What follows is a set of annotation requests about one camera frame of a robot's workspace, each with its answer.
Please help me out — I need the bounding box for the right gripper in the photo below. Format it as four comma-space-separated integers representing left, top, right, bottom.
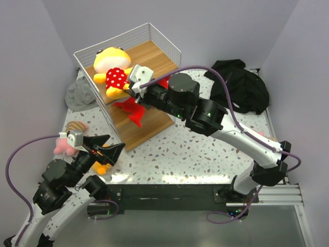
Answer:
125, 83, 187, 119

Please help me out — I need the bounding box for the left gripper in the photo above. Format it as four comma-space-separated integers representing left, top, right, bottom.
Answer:
67, 134, 125, 186

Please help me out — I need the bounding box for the red shark plush front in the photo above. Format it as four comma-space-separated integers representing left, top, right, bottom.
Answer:
114, 97, 145, 128

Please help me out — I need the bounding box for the red shark plush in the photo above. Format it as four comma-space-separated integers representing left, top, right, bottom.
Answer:
156, 76, 170, 89
114, 97, 145, 128

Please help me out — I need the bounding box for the yellow plush red dotted dress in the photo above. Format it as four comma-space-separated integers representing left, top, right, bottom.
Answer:
93, 47, 132, 100

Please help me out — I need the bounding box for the red shark plush back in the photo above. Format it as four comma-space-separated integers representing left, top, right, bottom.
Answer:
156, 76, 170, 89

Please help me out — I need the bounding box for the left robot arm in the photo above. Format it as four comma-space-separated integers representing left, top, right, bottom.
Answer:
4, 131, 125, 246

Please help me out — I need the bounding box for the yellow plush near left arm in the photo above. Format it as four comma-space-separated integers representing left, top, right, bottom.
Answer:
92, 158, 112, 175

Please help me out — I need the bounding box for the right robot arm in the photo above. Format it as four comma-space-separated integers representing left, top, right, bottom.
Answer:
124, 68, 291, 202

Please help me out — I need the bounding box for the pink plush striped hat left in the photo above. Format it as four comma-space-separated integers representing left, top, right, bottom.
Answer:
53, 121, 88, 156

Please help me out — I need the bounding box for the pink plush striped hat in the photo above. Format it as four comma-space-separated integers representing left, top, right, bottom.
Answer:
53, 121, 88, 156
254, 130, 278, 142

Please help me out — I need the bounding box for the grey cloth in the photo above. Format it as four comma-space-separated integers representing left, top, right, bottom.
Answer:
65, 76, 98, 112

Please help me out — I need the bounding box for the black jacket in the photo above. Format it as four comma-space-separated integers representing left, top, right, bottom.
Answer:
212, 59, 269, 115

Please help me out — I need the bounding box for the pink plush striped hat right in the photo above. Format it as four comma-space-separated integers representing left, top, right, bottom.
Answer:
254, 130, 278, 142

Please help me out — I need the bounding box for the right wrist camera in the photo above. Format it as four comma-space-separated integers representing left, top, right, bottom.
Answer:
127, 64, 154, 94

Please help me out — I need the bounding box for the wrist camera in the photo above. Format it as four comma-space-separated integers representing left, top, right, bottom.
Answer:
66, 130, 86, 151
127, 64, 154, 94

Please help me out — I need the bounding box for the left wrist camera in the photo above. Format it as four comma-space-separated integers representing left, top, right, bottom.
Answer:
66, 130, 86, 151

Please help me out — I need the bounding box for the white wire wooden shelf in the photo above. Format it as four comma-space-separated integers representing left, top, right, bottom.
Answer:
74, 23, 181, 152

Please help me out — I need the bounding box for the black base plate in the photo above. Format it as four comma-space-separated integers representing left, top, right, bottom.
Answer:
105, 184, 256, 214

